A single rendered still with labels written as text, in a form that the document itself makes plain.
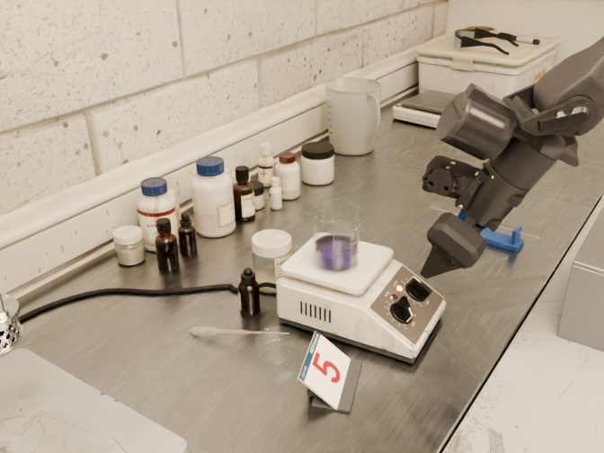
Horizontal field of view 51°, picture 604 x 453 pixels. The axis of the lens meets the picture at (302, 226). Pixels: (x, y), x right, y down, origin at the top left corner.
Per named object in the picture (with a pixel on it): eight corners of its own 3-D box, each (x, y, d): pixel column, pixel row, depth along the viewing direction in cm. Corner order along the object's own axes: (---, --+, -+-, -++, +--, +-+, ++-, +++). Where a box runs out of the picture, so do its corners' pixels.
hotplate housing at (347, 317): (445, 314, 89) (451, 265, 86) (413, 368, 79) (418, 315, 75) (306, 275, 99) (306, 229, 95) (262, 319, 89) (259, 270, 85)
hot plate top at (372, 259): (395, 254, 89) (395, 248, 88) (360, 297, 79) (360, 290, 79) (319, 235, 94) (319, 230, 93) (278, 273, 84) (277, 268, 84)
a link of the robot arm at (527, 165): (581, 130, 71) (512, 94, 69) (593, 158, 67) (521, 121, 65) (540, 174, 76) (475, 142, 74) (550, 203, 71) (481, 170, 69)
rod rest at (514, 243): (523, 244, 107) (527, 226, 105) (516, 253, 104) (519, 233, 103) (468, 228, 112) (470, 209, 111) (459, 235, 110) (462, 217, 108)
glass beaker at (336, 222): (328, 250, 89) (328, 194, 85) (368, 262, 86) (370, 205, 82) (300, 271, 84) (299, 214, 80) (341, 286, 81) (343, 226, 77)
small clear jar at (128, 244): (111, 260, 104) (106, 231, 101) (136, 250, 107) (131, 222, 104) (127, 270, 101) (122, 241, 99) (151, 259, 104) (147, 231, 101)
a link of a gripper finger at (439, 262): (476, 254, 74) (436, 222, 75) (467, 268, 71) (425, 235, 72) (442, 290, 78) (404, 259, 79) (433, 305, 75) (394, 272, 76)
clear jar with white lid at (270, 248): (245, 288, 96) (243, 242, 92) (267, 270, 100) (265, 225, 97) (279, 299, 93) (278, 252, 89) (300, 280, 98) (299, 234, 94)
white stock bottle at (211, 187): (192, 239, 110) (185, 169, 104) (197, 220, 116) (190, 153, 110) (235, 237, 110) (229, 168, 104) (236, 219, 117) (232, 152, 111)
